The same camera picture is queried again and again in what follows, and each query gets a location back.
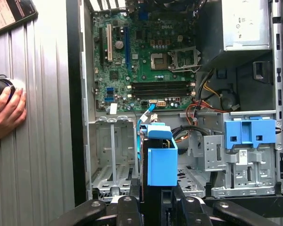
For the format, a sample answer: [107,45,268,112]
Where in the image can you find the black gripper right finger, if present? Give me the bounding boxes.
[160,186,274,226]

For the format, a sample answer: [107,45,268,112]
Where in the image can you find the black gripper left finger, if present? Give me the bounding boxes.
[48,180,144,226]

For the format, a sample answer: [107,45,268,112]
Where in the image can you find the hard disk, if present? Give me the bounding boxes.
[136,123,179,203]

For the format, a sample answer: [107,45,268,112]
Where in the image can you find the orange red yellow power wire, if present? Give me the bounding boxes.
[171,125,192,145]

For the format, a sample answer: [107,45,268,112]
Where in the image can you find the blue data wire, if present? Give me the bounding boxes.
[135,101,156,163]

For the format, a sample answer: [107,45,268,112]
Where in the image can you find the metal disk bay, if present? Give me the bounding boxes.
[87,115,142,201]

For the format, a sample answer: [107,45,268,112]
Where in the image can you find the person's bare hand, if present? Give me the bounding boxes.
[0,87,27,147]

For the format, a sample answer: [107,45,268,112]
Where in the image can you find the metal drive cage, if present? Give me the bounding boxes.
[187,110,283,199]

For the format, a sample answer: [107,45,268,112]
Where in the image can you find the blue plastic drive latch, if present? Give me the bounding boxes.
[224,119,277,150]

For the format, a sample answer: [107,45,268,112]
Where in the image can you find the black round case speaker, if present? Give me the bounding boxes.
[220,91,239,111]

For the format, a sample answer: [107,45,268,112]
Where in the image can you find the black RAM slot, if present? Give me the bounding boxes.
[131,81,196,86]
[131,89,196,94]
[131,93,196,98]
[131,85,196,89]

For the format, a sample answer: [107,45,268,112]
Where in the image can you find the black open PC case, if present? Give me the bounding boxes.
[66,0,283,212]

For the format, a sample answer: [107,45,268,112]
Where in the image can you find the green motherboard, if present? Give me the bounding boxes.
[92,11,198,113]

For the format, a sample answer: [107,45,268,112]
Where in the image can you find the thin metal locking lever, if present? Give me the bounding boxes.
[171,65,202,72]

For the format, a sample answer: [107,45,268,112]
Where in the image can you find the CPU socket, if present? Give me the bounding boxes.
[150,52,170,71]

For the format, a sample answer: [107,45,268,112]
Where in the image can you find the metal socket cover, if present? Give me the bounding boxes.
[169,46,202,71]

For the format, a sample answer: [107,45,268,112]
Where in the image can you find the blue expansion slot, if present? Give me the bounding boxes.
[123,25,130,76]

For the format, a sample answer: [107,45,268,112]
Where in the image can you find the black expansion slot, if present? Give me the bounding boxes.
[99,28,104,67]

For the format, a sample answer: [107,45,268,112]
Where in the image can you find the white expansion slot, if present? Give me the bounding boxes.
[105,23,113,62]

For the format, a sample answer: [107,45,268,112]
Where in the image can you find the grey power supply unit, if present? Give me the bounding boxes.
[195,0,273,69]

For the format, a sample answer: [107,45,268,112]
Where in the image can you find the black case fan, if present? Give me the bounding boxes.
[153,0,199,11]

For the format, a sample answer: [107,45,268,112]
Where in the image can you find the black flat device with label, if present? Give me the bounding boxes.
[0,0,38,38]

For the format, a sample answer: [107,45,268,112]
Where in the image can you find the coloured wire bundle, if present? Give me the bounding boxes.
[185,68,241,128]

